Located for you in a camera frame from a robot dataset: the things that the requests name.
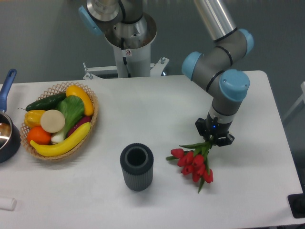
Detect purple eggplant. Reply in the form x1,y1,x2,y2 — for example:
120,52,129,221
66,116,92,137

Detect yellow squash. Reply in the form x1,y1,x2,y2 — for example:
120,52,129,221
66,85,94,116

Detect blue handled saucepan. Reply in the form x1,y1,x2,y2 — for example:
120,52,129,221
0,69,21,163

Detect white chair frame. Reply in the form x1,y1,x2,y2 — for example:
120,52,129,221
282,82,305,125

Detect yellow bell pepper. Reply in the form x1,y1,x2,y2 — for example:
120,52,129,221
24,110,46,128

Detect green bok choy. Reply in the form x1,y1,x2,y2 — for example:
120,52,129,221
40,95,84,144

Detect dark green cucumber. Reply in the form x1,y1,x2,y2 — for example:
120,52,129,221
18,93,66,112

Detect black device at table edge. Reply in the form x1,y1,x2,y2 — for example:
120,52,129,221
287,193,305,219

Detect yellow banana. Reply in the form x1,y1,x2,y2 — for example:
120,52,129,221
30,122,91,157

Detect red tulip bouquet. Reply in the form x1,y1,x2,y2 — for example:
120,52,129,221
165,137,214,193

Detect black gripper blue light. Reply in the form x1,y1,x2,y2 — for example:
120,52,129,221
195,114,234,146

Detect dark grey ribbed vase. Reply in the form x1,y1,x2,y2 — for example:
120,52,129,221
120,143,154,191

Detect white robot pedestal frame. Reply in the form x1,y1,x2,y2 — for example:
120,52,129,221
83,41,170,80

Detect white roll object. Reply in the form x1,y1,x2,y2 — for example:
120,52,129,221
0,196,17,211

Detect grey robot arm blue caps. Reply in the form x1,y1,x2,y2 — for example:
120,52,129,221
78,0,254,146

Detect orange fruit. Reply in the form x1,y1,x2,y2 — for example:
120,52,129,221
27,126,51,145

